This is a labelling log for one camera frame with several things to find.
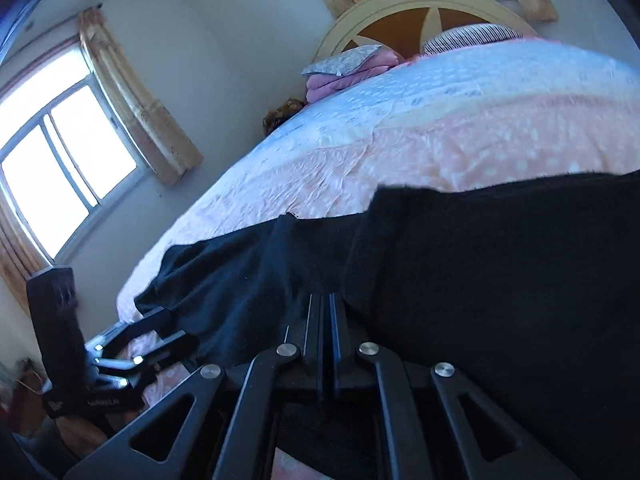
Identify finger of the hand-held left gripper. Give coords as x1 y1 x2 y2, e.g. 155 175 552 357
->
100 331 199 391
97 306 173 356

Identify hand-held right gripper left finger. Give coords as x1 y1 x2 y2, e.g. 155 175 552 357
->
62 292 329 480

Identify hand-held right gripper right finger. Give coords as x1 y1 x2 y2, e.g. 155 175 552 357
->
328 292 581 480

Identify floral grey pillow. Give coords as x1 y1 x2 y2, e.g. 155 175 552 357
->
301 44 383 78

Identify brown plush toy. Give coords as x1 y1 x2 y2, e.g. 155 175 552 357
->
262 99 307 137

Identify striped pillow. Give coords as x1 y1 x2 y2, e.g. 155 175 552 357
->
422 22 523 56

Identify cream wooden headboard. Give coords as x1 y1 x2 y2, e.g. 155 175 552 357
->
312 0 538 63

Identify folded pink blanket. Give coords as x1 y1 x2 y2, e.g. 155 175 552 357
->
306 50 401 105

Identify dotted pink and blue bedspread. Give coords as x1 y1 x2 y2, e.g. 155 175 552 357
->
116 37 640 480

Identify black pants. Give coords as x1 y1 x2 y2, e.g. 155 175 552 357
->
134 169 640 480

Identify large sliding window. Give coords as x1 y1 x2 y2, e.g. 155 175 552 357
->
0 42 151 261

